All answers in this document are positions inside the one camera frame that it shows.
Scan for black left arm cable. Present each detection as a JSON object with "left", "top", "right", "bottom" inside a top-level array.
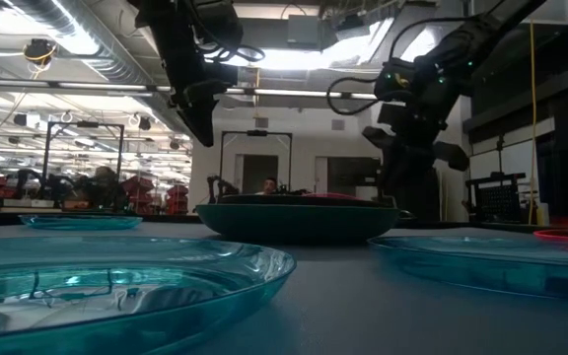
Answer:
[{"left": 204, "top": 42, "right": 266, "bottom": 64}]

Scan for red plastic plate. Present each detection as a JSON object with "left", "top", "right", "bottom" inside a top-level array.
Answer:
[{"left": 532, "top": 228, "right": 568, "bottom": 255}]

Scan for grey ceiling box unit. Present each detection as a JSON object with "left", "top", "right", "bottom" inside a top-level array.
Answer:
[{"left": 287, "top": 14, "right": 340, "bottom": 50}]

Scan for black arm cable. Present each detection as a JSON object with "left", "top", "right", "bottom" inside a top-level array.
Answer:
[
  {"left": 204, "top": 42, "right": 266, "bottom": 64},
  {"left": 326, "top": 17, "right": 482, "bottom": 117}
]

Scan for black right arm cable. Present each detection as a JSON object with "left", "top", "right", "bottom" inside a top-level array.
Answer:
[{"left": 326, "top": 17, "right": 482, "bottom": 117}]

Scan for black perforated cart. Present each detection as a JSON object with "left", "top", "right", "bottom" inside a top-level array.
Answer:
[{"left": 463, "top": 172, "right": 528, "bottom": 223}]

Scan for tall black background frame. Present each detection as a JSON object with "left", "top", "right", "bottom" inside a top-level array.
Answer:
[{"left": 41, "top": 120, "right": 125, "bottom": 211}]

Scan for clear teal plastic plate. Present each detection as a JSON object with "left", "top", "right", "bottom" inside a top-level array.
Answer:
[{"left": 17, "top": 213, "right": 144, "bottom": 232}]

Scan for ceiling dome camera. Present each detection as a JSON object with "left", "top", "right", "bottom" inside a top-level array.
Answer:
[{"left": 22, "top": 37, "right": 58, "bottom": 68}]

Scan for red storage bins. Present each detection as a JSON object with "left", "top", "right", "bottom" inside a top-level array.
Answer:
[{"left": 120, "top": 176, "right": 190, "bottom": 216}]

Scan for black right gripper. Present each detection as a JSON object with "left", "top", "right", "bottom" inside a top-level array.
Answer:
[{"left": 362, "top": 56, "right": 471, "bottom": 199}]

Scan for black background rig frame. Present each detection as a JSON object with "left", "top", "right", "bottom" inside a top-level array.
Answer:
[{"left": 219, "top": 129, "right": 294, "bottom": 198}]

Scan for long ceiling light strip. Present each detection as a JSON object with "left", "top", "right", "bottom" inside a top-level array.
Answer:
[{"left": 0, "top": 78, "right": 382, "bottom": 104}]

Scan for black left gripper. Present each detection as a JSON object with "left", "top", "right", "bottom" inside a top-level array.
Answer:
[{"left": 135, "top": 0, "right": 244, "bottom": 148}]

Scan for black cabinet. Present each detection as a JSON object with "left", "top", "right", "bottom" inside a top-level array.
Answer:
[{"left": 411, "top": 167, "right": 441, "bottom": 223}]

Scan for pink plastic plate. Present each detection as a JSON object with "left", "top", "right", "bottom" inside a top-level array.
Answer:
[{"left": 303, "top": 192, "right": 364, "bottom": 200}]

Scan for large clear blue plastic plate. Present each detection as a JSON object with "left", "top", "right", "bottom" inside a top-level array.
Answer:
[{"left": 0, "top": 236, "right": 298, "bottom": 355}]

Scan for grey table mat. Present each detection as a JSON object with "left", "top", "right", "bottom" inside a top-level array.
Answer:
[{"left": 0, "top": 221, "right": 568, "bottom": 355}]

